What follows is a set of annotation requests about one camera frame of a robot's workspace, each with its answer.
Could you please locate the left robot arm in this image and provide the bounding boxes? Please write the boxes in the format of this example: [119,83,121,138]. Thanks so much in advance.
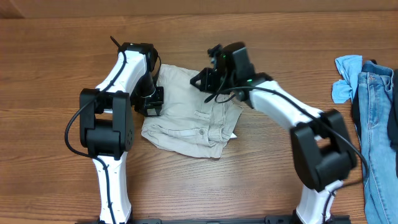
[79,42,164,223]

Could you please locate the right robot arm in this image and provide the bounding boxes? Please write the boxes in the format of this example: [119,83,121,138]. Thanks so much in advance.
[190,42,357,223]

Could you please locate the blue denim jeans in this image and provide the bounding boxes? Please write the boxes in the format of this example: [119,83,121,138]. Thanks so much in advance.
[357,61,397,223]

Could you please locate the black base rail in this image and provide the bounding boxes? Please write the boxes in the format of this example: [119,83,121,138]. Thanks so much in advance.
[130,215,351,224]

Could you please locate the light blue cloth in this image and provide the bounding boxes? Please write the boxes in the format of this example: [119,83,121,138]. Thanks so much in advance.
[331,55,363,104]

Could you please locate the beige shorts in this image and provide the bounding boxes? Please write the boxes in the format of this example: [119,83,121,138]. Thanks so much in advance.
[141,64,243,158]

